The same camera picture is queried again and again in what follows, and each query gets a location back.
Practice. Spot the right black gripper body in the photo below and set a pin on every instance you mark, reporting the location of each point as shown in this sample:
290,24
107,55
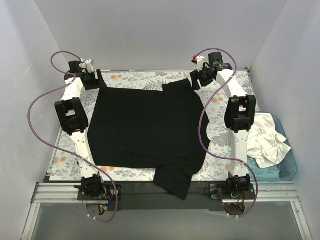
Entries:
197,79

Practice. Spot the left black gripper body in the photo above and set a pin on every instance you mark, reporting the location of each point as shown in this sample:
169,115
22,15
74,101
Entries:
93,80

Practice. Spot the black t shirt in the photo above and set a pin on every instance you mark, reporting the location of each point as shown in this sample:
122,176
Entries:
147,129

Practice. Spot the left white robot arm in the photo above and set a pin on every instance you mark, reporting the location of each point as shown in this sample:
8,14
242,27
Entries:
74,121

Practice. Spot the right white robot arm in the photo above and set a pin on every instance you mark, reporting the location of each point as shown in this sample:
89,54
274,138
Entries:
239,118

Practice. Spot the white t shirt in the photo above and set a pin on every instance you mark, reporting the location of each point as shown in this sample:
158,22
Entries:
264,144

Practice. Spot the floral patterned table mat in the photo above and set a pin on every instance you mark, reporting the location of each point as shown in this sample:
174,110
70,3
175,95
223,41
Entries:
65,167

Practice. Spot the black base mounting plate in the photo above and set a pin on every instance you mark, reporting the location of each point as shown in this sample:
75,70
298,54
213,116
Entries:
201,195

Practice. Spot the teal plastic bin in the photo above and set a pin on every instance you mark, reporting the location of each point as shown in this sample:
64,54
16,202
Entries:
282,172

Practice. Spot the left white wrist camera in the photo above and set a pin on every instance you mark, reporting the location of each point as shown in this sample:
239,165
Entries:
87,65

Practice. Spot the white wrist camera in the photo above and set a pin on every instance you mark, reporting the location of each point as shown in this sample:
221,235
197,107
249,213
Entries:
87,65
199,61

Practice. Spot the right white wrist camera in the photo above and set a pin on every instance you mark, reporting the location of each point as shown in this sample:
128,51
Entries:
199,61

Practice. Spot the aluminium frame rail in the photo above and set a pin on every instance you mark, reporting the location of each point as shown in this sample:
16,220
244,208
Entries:
60,212

